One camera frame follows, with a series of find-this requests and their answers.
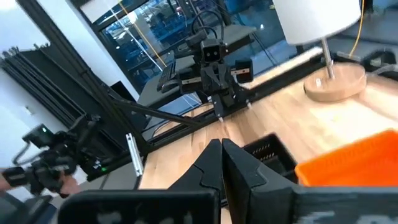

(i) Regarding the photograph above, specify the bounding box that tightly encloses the black ribbed panel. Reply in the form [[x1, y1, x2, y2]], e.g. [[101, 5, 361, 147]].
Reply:
[[0, 46, 88, 131]]

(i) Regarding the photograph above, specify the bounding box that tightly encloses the black plastic basket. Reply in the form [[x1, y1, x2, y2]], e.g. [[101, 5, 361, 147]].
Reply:
[[242, 133, 299, 185]]

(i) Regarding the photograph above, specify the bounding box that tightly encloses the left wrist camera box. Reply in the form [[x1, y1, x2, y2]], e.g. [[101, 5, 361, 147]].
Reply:
[[200, 39, 226, 63]]

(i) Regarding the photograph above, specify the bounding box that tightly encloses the person's hand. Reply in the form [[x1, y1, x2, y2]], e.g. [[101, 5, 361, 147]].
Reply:
[[58, 172, 82, 198]]

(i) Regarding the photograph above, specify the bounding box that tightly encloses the black box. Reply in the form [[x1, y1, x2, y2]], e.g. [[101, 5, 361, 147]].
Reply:
[[110, 80, 139, 102]]

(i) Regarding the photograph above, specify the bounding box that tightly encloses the yellow cable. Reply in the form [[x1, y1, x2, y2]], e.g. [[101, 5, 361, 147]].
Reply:
[[348, 0, 366, 59]]

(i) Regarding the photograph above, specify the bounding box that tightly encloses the orange plastic basket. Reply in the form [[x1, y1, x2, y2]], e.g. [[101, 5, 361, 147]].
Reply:
[[294, 129, 398, 188]]

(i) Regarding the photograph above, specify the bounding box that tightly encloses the silver aluminium bracket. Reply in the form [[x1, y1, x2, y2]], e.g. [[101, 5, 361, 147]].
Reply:
[[125, 133, 145, 177]]

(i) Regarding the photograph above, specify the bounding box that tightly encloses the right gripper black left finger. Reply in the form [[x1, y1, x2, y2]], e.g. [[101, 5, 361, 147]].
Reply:
[[57, 138, 222, 224]]

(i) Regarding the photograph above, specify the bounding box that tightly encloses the black frame clamp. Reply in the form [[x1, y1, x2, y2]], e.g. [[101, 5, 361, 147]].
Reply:
[[361, 49, 398, 74]]

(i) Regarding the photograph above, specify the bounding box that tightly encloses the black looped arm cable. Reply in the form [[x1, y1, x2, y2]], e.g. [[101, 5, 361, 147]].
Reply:
[[190, 10, 226, 41]]

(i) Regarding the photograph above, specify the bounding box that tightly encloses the black aluminium table frame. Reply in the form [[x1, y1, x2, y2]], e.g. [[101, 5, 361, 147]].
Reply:
[[15, 0, 398, 190]]

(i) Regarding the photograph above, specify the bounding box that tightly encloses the white shade wooden base lamp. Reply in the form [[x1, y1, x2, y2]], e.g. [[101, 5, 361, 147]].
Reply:
[[272, 0, 368, 103]]

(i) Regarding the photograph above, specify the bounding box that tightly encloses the black keyboard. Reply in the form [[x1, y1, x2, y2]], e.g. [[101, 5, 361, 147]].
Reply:
[[157, 60, 177, 93]]

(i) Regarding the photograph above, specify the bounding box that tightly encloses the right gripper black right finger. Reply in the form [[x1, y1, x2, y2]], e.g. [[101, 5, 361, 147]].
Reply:
[[222, 138, 398, 224]]

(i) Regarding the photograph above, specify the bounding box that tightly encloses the person's forearm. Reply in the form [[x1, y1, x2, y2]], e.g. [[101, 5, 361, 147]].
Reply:
[[0, 177, 15, 192]]

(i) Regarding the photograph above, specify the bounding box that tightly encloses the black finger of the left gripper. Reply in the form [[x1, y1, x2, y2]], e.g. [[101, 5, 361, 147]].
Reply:
[[178, 63, 220, 93], [217, 58, 254, 90]]

